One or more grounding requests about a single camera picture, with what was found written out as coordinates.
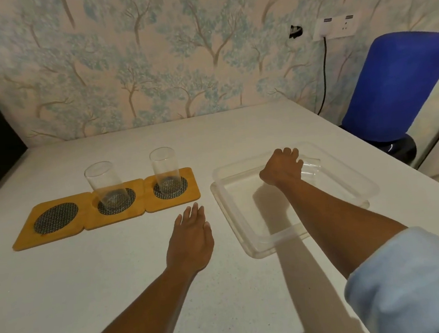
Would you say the person's right hand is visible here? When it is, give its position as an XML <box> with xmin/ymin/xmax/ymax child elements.
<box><xmin>257</xmin><ymin>146</ymin><xmax>306</xmax><ymax>189</ymax></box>

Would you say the person's left hand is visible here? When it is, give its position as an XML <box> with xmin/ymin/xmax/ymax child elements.
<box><xmin>161</xmin><ymin>202</ymin><xmax>217</xmax><ymax>278</ymax></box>

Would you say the clear drinking glass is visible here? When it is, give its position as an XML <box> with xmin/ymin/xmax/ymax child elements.
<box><xmin>298</xmin><ymin>155</ymin><xmax>323</xmax><ymax>179</ymax></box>
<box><xmin>149</xmin><ymin>146</ymin><xmax>184</xmax><ymax>196</ymax></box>
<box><xmin>84</xmin><ymin>160</ymin><xmax>132</xmax><ymax>214</ymax></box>

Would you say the person's right forearm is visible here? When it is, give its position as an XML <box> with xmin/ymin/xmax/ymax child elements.
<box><xmin>277</xmin><ymin>169</ymin><xmax>412</xmax><ymax>284</ymax></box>

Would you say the person's left forearm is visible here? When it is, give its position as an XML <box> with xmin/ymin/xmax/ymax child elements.
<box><xmin>85</xmin><ymin>265</ymin><xmax>203</xmax><ymax>333</ymax></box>

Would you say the wooden coaster with mesh centre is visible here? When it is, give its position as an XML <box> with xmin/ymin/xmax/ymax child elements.
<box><xmin>9</xmin><ymin>192</ymin><xmax>97</xmax><ymax>252</ymax></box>
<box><xmin>142</xmin><ymin>166</ymin><xmax>202</xmax><ymax>214</ymax></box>
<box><xmin>80</xmin><ymin>178</ymin><xmax>149</xmax><ymax>231</ymax></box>

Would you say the clear plastic tray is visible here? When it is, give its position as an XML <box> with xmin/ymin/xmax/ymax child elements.
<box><xmin>207</xmin><ymin>135</ymin><xmax>385</xmax><ymax>263</ymax></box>

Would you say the blue office chair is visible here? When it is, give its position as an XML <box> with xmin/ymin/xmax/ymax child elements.
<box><xmin>332</xmin><ymin>29</ymin><xmax>439</xmax><ymax>170</ymax></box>

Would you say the light blue right sleeve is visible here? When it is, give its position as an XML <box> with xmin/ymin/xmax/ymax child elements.
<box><xmin>339</xmin><ymin>225</ymin><xmax>439</xmax><ymax>333</ymax></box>

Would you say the black power cable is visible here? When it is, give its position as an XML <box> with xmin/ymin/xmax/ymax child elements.
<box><xmin>309</xmin><ymin>36</ymin><xmax>334</xmax><ymax>117</ymax></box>

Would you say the white wall socket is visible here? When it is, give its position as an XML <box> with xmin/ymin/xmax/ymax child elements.
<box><xmin>311</xmin><ymin>12</ymin><xmax>360</xmax><ymax>42</ymax></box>

